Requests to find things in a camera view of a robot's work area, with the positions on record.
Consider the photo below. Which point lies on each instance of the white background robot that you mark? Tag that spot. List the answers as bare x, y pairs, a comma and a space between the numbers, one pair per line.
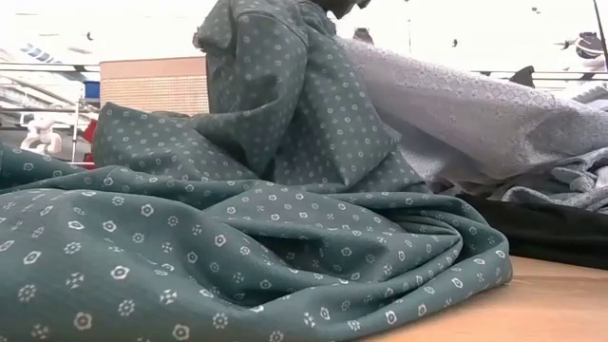
43, 138

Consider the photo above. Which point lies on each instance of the grey geometric-print shirt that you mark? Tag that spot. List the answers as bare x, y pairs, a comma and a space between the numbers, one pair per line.
451, 109

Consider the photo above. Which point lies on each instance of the red box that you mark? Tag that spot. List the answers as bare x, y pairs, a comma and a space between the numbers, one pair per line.
90, 133

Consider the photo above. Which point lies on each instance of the green floral-print shirt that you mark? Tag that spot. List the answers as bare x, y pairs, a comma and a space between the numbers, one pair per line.
237, 237

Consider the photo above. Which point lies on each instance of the thin black pole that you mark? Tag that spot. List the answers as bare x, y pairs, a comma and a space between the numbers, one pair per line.
600, 28

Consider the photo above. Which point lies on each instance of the plain black garment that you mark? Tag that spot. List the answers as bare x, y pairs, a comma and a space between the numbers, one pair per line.
546, 233

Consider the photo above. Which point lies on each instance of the blue box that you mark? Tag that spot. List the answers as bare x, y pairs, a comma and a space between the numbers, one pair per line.
91, 89

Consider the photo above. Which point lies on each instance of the white plastic laundry bin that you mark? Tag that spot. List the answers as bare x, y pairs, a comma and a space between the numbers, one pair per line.
152, 88

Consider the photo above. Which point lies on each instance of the black ceiling-hung device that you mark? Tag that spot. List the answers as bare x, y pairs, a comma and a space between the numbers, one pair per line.
589, 47

